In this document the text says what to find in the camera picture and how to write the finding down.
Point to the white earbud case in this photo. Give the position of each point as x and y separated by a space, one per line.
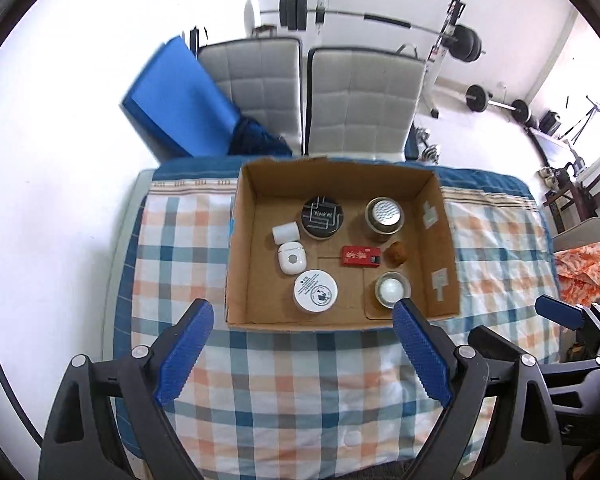
292 258

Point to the grey padded chair right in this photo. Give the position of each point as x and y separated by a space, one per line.
360 102

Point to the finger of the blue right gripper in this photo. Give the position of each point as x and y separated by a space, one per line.
557 311

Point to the blue folded mat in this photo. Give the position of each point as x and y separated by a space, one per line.
179 104

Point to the open cardboard box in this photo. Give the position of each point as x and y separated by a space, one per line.
272 192

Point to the plaid tablecloth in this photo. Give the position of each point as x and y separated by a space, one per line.
313 405

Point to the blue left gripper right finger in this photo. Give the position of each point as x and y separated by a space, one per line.
430 351

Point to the orange floral cloth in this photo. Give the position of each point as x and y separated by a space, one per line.
578 271

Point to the dark wooden chair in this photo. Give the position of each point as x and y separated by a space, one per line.
585 197

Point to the white round labelled jar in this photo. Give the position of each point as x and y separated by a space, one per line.
315 291

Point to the black tripod stand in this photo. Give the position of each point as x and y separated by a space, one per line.
573 134

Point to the grey padded chair left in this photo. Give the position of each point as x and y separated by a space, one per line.
262 77

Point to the metal perforated strainer jar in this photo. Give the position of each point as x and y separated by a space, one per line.
383 218

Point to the dark blue crumpled bag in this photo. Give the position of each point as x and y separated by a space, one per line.
250 138

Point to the barbell on rack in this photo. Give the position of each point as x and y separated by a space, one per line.
462 42

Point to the brown walnut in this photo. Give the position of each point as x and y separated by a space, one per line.
396 254

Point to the red rectangular small box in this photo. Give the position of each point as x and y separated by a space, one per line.
362 256

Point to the small white rectangular case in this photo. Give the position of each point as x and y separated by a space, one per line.
286 233

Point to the chrome dumbbell on floor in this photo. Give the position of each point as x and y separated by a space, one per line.
427 152

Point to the small barbell on floor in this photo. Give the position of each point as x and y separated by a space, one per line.
478 100

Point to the black round ME tin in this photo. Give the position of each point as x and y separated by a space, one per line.
321 217

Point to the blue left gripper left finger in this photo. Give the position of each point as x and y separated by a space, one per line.
176 350

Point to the grey padded chair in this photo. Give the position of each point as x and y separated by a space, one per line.
360 102
262 77

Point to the white weight bench rack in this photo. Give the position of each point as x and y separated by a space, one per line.
434 59

